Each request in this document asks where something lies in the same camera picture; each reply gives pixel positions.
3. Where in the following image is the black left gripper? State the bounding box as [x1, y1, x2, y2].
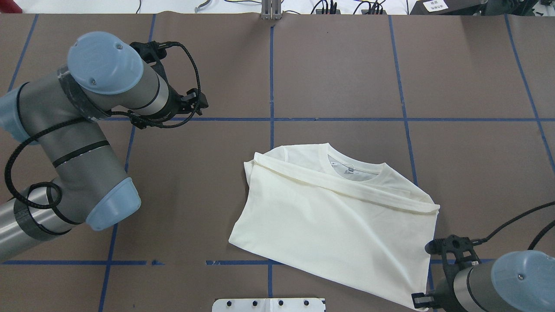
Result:
[130, 41, 208, 122]

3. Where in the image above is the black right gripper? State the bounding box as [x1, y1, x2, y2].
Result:
[411, 235, 480, 309]

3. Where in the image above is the cream long-sleeve cat shirt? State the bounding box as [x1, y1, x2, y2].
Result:
[229, 143, 440, 309]

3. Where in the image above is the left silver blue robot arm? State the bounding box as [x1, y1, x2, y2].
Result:
[1, 31, 208, 261]

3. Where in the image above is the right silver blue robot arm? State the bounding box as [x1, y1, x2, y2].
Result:
[411, 235, 555, 312]

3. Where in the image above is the red cylinder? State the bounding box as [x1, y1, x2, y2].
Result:
[0, 0, 23, 14]

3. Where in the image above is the aluminium frame post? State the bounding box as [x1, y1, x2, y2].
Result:
[260, 0, 283, 20]

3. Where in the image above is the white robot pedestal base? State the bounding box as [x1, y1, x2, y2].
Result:
[212, 298, 326, 312]

